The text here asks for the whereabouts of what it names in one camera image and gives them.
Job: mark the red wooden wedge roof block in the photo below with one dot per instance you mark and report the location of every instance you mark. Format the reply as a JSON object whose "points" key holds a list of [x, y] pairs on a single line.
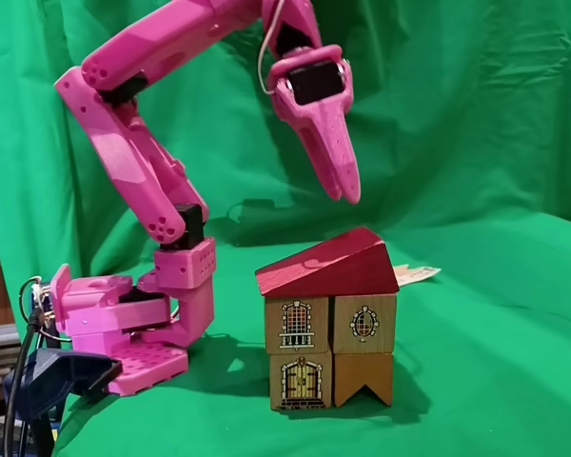
{"points": [[333, 266]]}

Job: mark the paper picture of house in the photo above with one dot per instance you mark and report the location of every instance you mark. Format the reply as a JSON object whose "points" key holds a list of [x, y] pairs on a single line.
{"points": [[419, 276]]}

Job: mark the green cloth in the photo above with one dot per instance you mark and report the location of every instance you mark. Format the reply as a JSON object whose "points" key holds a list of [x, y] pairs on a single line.
{"points": [[457, 143]]}

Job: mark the wooden block, oval window print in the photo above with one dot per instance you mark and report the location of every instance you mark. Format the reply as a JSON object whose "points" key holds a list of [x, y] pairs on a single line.
{"points": [[364, 323]]}

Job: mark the wooden block, tall window print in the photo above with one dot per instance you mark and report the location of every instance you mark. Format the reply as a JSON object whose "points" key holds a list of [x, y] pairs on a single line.
{"points": [[297, 323]]}

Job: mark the yellow-brown notched wooden block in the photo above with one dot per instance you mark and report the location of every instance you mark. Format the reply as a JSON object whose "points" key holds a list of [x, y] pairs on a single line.
{"points": [[361, 371]]}

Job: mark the wooden block, door print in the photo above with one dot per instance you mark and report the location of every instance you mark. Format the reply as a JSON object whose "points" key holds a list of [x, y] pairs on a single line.
{"points": [[300, 381]]}

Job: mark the blue and black clamp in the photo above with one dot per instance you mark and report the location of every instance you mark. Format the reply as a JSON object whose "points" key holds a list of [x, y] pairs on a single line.
{"points": [[66, 376]]}

